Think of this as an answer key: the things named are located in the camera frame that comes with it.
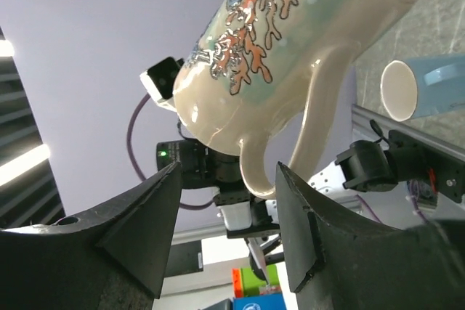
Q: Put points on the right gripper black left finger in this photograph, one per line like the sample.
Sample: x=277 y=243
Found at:
x=111 y=256

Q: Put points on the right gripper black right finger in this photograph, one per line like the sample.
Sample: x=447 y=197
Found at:
x=338 y=259

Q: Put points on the light blue mug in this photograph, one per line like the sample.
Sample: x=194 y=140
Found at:
x=423 y=86

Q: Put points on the tall cream coral-pattern mug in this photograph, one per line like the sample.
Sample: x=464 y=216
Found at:
x=259 y=63

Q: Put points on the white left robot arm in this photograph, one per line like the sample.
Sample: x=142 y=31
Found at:
x=244 y=215

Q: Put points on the colourful storage boxes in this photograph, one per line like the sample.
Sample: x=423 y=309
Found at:
x=252 y=293

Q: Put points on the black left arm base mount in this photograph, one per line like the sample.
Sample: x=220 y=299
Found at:
x=380 y=165

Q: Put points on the aluminium rail table edge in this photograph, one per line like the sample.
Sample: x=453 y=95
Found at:
x=361 y=122

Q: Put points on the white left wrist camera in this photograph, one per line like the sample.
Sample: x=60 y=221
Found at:
x=159 y=79

